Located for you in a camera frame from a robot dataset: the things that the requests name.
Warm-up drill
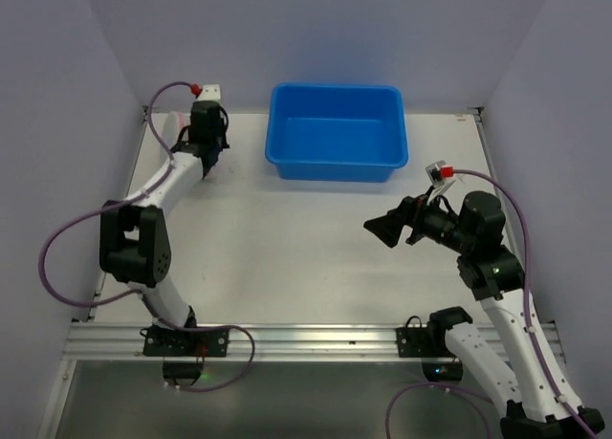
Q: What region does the white mesh laundry bag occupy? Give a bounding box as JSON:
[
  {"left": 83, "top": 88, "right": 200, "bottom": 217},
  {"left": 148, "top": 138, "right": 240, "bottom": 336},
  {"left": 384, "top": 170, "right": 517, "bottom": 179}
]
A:
[{"left": 161, "top": 111, "right": 189, "bottom": 148}]

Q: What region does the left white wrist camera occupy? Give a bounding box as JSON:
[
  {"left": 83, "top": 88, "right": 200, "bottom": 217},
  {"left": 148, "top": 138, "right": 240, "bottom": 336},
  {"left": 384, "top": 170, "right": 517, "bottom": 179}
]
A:
[{"left": 189, "top": 83, "right": 222, "bottom": 102}]

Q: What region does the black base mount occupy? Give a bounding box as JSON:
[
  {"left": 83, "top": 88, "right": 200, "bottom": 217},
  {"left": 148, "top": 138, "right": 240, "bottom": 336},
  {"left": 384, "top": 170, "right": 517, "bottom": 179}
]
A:
[
  {"left": 395, "top": 315, "right": 464, "bottom": 384},
  {"left": 140, "top": 325, "right": 235, "bottom": 392}
]

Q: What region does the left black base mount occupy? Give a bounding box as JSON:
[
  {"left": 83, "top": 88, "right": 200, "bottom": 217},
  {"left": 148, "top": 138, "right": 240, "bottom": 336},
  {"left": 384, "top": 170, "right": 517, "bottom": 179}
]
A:
[{"left": 140, "top": 325, "right": 235, "bottom": 392}]

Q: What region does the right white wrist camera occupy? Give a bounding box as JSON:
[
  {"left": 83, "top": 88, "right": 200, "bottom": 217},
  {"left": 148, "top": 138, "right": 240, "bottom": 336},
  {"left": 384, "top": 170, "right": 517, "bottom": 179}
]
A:
[{"left": 426, "top": 161, "right": 455, "bottom": 200}]

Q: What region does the blue plastic tub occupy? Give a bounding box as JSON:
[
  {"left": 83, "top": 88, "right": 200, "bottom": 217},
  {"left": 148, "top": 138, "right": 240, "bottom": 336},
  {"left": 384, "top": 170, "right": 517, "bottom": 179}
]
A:
[{"left": 265, "top": 82, "right": 409, "bottom": 183}]

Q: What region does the aluminium mounting rail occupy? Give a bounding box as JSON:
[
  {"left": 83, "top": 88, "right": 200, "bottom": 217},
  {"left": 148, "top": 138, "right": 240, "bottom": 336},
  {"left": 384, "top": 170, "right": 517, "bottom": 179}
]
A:
[{"left": 61, "top": 321, "right": 565, "bottom": 363}]

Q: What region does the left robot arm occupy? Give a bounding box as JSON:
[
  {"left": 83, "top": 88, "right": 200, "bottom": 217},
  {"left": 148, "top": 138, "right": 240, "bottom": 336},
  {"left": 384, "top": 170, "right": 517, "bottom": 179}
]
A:
[{"left": 99, "top": 100, "right": 230, "bottom": 330}]

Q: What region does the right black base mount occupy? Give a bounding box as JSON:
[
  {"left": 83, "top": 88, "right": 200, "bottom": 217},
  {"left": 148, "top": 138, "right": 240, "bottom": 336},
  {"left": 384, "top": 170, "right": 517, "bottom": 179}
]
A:
[{"left": 395, "top": 315, "right": 464, "bottom": 384}]

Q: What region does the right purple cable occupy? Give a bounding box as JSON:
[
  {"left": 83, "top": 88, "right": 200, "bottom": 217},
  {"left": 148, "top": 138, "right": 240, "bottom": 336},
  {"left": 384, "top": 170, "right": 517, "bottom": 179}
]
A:
[{"left": 384, "top": 168, "right": 612, "bottom": 439}]

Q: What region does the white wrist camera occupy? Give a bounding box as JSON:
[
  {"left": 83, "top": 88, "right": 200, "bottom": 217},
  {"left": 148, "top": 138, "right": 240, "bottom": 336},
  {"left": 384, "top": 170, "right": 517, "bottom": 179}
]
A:
[
  {"left": 426, "top": 161, "right": 455, "bottom": 200},
  {"left": 189, "top": 83, "right": 222, "bottom": 102}
]

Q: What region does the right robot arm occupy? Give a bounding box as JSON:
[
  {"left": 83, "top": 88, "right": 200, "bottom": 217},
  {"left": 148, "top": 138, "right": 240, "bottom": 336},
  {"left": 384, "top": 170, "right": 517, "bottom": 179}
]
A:
[{"left": 363, "top": 191, "right": 605, "bottom": 438}]

